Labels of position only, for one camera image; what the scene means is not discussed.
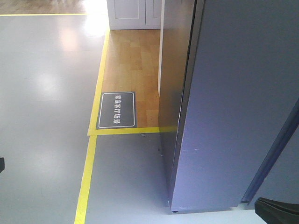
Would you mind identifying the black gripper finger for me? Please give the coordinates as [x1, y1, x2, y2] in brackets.
[255, 197, 299, 224]

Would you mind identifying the dark closed fridge door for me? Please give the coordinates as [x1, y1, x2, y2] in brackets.
[241, 102, 299, 208]

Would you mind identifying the open fridge door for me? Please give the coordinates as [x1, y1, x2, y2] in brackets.
[171, 0, 299, 211]

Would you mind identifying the grey floor sign sticker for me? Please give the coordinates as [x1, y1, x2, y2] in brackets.
[96, 91, 137, 130]

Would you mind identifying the white panelled cabinet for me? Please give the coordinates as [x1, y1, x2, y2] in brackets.
[107, 0, 162, 30]

